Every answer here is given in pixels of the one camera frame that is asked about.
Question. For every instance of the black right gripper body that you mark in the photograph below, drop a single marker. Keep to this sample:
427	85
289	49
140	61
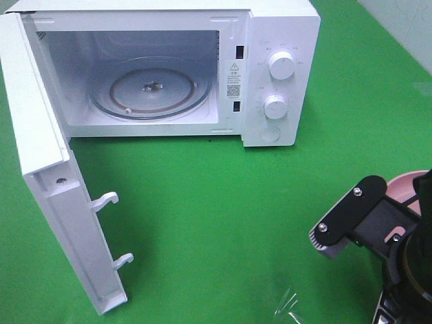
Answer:
379	224

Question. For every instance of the pink round plate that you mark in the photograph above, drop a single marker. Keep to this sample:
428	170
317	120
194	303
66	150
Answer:
401	189

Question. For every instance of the round door release button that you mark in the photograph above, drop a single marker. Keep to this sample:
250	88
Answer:
270	134

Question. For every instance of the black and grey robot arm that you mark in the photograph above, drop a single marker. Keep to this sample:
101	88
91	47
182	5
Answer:
406	292

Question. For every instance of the lower white microwave knob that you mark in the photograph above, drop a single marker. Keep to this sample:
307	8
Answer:
275	107

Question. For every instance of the white microwave knob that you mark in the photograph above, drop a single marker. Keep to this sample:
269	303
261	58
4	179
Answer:
281	65
275	107

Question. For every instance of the upper white microwave knob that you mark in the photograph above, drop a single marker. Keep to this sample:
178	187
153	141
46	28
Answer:
281	65

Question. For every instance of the white microwave oven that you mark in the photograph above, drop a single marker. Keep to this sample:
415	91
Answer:
82	36

